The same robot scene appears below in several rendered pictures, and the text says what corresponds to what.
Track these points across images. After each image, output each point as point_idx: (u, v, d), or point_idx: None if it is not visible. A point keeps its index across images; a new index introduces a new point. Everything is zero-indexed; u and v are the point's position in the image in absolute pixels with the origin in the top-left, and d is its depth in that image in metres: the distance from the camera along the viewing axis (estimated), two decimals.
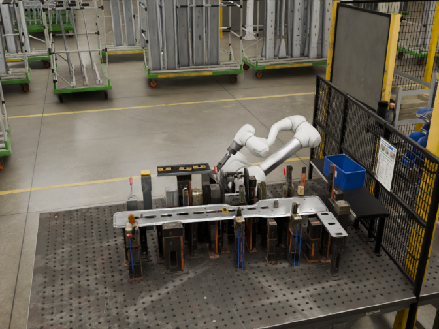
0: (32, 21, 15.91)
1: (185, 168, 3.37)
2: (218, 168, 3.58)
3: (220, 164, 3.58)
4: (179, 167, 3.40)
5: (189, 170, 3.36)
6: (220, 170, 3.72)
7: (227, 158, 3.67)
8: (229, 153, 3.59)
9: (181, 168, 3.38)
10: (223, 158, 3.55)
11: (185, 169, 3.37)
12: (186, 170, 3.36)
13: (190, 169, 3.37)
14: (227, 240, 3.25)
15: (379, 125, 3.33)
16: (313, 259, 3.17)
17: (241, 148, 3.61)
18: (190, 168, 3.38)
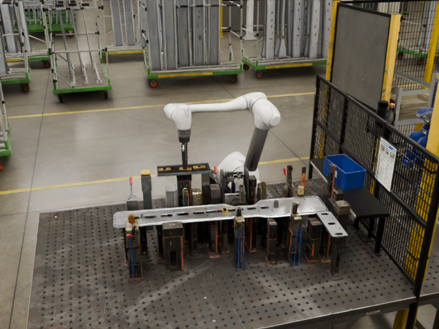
0: (32, 21, 15.91)
1: None
2: None
3: None
4: (179, 167, 3.40)
5: (189, 170, 3.36)
6: (182, 166, 3.35)
7: None
8: None
9: (181, 168, 3.38)
10: (187, 149, 3.37)
11: (185, 169, 3.37)
12: (186, 170, 3.36)
13: (190, 169, 3.37)
14: (227, 240, 3.25)
15: (379, 125, 3.33)
16: (313, 259, 3.17)
17: (177, 130, 3.27)
18: (190, 168, 3.38)
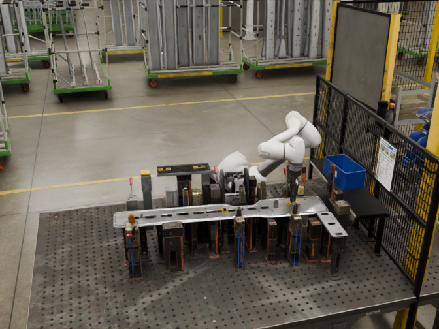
0: (32, 21, 15.91)
1: None
2: (291, 197, 3.23)
3: (292, 192, 3.22)
4: (286, 202, 3.25)
5: (298, 202, 3.22)
6: (291, 200, 3.21)
7: (293, 183, 3.16)
8: None
9: (289, 203, 3.23)
10: None
11: None
12: None
13: (298, 201, 3.23)
14: (227, 240, 3.25)
15: (379, 125, 3.33)
16: (313, 259, 3.17)
17: (288, 164, 3.13)
18: (297, 200, 3.24)
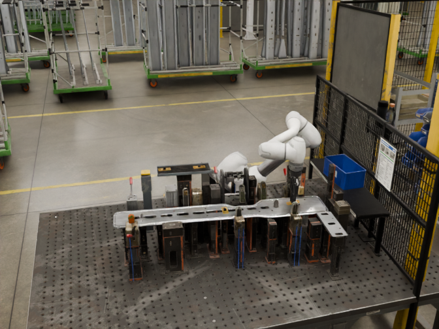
0: (32, 21, 15.91)
1: None
2: (291, 197, 3.23)
3: (292, 192, 3.22)
4: (286, 202, 3.25)
5: (298, 202, 3.22)
6: (291, 200, 3.21)
7: (294, 183, 3.16)
8: None
9: (289, 203, 3.23)
10: None
11: None
12: None
13: (298, 202, 3.23)
14: (227, 240, 3.25)
15: (379, 125, 3.33)
16: (313, 259, 3.17)
17: (289, 164, 3.12)
18: (297, 201, 3.24)
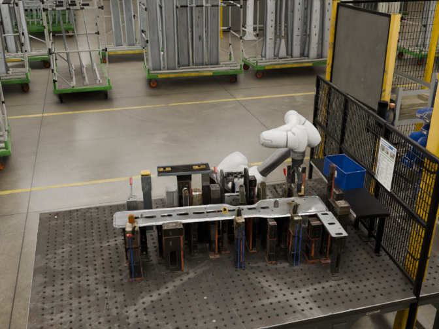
0: (32, 21, 15.91)
1: (294, 200, 3.25)
2: (291, 179, 3.24)
3: (292, 173, 3.22)
4: None
5: (298, 202, 3.24)
6: (296, 189, 3.12)
7: (297, 172, 3.11)
8: None
9: (289, 202, 3.25)
10: None
11: (293, 202, 3.24)
12: None
13: (298, 202, 3.25)
14: (227, 240, 3.25)
15: (379, 125, 3.33)
16: (313, 259, 3.17)
17: (291, 152, 3.09)
18: None
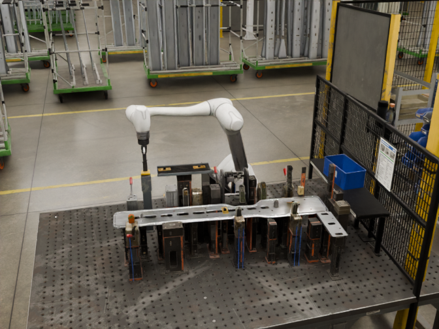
0: (32, 21, 15.91)
1: (294, 200, 3.25)
2: (144, 166, 3.32)
3: None
4: None
5: (298, 202, 3.24)
6: (142, 168, 3.32)
7: None
8: None
9: (289, 202, 3.25)
10: None
11: (293, 202, 3.24)
12: None
13: (298, 202, 3.25)
14: (227, 240, 3.25)
15: (379, 125, 3.33)
16: (313, 259, 3.17)
17: (136, 132, 3.23)
18: None
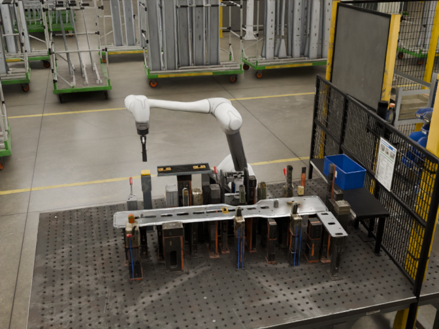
0: (32, 21, 15.91)
1: (294, 200, 3.25)
2: (143, 156, 3.30)
3: None
4: None
5: (298, 202, 3.24)
6: (142, 158, 3.29)
7: None
8: None
9: (289, 202, 3.25)
10: None
11: (293, 202, 3.24)
12: None
13: (298, 202, 3.25)
14: (227, 240, 3.25)
15: (379, 125, 3.33)
16: (313, 259, 3.17)
17: (135, 122, 3.20)
18: None
